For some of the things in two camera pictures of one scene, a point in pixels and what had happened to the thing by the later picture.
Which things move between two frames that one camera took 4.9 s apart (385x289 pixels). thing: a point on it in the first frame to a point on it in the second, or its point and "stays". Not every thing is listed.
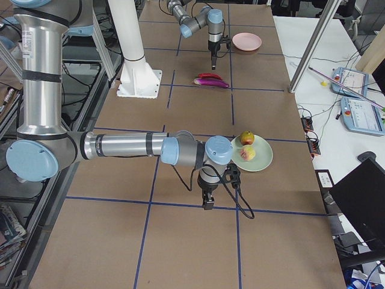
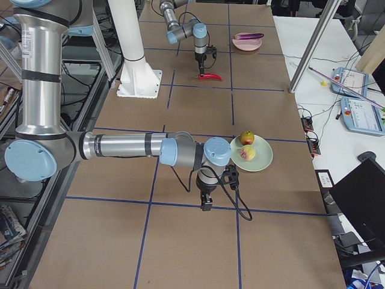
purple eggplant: x=211 y=82 to x=248 y=36
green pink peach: x=248 y=153 stays
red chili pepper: x=208 y=75 stays
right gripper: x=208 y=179 stays
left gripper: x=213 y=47 to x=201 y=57
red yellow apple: x=246 y=137 stays
